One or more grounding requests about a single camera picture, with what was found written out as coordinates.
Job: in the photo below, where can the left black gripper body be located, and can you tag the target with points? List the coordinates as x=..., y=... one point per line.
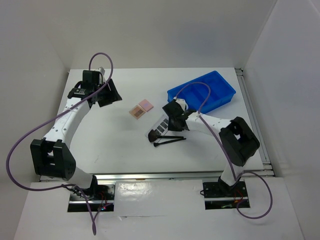
x=98, y=87

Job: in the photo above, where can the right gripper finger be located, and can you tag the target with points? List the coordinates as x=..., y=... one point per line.
x=184, y=125
x=175, y=124

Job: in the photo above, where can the clear sheet black swatches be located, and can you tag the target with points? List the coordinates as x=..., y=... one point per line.
x=160, y=126

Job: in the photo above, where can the black fan makeup brush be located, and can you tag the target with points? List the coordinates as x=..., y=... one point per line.
x=153, y=136

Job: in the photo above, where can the thin black makeup brush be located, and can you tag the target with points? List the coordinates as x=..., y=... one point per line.
x=157, y=144

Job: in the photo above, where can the pink compact case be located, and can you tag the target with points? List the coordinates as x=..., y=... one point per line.
x=146, y=105

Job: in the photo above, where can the brown eyeshadow palette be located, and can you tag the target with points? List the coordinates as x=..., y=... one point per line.
x=137, y=112

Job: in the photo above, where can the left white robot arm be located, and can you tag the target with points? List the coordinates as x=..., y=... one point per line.
x=51, y=155

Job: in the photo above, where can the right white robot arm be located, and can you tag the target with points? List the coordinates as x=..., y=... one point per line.
x=234, y=136

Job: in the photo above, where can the blue plastic organizer bin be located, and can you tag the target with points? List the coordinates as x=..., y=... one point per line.
x=210, y=89

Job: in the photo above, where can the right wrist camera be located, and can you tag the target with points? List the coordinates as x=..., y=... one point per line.
x=182, y=103

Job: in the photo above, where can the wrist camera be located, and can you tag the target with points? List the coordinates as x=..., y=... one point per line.
x=101, y=70
x=182, y=103

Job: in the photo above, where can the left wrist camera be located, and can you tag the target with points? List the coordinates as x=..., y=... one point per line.
x=101, y=70

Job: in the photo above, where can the aluminium rail front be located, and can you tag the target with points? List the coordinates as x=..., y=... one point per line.
x=160, y=176

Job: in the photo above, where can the aluminium rail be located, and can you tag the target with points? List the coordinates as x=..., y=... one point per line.
x=267, y=165
x=160, y=176

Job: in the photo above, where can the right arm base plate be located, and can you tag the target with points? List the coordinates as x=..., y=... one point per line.
x=216, y=199

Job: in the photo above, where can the aluminium rail right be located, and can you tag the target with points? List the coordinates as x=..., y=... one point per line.
x=267, y=165

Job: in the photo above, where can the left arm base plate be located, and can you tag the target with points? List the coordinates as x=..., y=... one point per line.
x=103, y=200

